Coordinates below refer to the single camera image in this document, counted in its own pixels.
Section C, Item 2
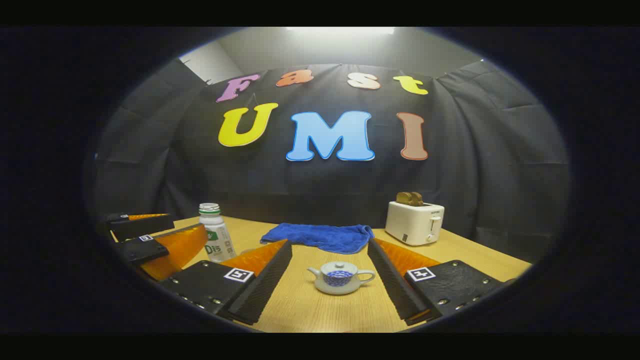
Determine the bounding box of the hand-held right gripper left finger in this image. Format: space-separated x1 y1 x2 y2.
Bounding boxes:
160 239 293 326

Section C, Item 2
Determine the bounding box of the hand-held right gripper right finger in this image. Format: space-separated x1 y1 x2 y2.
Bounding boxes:
367 237 506 327

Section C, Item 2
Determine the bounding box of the white blue-patterned teacup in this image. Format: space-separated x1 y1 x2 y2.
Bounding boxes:
307 267 376 296

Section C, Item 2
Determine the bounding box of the white green-label water bottle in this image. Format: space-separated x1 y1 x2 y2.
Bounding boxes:
198 202 237 263

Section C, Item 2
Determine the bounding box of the white toaster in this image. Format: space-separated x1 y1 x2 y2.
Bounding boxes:
385 200 445 246

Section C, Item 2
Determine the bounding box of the blue towel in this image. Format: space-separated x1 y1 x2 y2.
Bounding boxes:
260 222 375 255

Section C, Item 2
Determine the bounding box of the black backdrop cloth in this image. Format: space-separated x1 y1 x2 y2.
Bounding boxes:
92 60 571 263

